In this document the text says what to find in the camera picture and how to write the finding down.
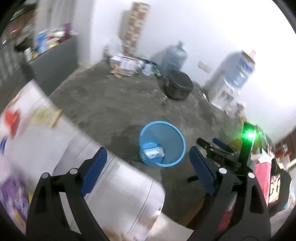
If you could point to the empty blue water jug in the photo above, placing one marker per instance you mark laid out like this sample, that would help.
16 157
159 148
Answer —
174 58

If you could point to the white carton in basket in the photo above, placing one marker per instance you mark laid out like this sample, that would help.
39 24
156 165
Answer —
153 150

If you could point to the pile of papers and boxes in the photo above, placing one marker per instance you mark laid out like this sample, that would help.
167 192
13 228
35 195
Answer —
127 66

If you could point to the blue plastic waste basket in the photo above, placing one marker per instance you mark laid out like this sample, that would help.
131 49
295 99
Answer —
168 137

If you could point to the pink plastic bag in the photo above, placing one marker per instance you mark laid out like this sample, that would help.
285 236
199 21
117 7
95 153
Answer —
262 172

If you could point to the dark grey cabinet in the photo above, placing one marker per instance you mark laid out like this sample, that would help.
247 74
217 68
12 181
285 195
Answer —
50 69

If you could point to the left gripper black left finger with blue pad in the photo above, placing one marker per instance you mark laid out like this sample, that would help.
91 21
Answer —
59 211

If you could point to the red white snack bag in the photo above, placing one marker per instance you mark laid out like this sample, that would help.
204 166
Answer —
12 120

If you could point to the stack of patterned tiles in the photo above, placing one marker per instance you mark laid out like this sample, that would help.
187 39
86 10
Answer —
133 25

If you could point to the black round pot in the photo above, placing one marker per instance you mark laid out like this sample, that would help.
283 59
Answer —
178 85

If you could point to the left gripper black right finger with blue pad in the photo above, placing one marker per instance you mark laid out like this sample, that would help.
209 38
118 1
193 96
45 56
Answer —
234 207

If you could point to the blue water bottle on dispenser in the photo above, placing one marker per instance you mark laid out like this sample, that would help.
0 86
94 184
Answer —
237 69

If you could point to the gold cigarette box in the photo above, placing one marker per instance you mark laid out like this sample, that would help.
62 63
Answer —
46 116

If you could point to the white water dispenser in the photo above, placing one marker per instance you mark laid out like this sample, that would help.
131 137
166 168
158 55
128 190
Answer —
221 94

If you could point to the floral plastic tablecloth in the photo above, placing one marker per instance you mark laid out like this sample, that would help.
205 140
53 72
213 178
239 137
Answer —
124 200

